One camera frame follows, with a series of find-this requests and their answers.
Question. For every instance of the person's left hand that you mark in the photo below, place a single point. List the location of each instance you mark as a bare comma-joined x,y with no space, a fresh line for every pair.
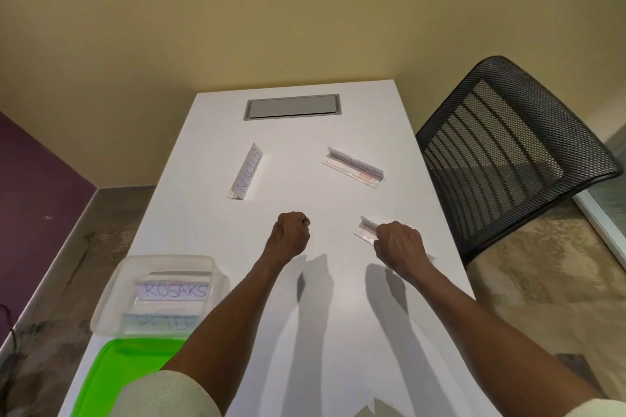
288,238

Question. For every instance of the green plastic lid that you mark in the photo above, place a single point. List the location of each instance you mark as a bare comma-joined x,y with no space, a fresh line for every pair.
117,377

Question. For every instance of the clear plastic container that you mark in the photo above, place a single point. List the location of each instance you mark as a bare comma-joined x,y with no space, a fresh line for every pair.
105,304

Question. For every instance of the white-framed glass door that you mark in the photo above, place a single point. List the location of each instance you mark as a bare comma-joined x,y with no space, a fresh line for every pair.
611,197

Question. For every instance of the black mesh office chair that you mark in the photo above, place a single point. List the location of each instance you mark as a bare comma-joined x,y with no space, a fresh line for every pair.
508,148

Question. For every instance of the person's right forearm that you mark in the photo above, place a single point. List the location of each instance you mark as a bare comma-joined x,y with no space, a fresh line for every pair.
489,348

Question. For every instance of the person's left forearm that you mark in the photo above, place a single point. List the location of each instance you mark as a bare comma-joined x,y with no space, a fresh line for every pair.
230,328

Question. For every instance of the person's right hand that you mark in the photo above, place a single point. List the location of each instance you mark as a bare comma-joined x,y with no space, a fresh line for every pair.
401,250

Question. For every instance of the pale green shirt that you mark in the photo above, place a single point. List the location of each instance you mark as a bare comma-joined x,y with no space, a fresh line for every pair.
161,397

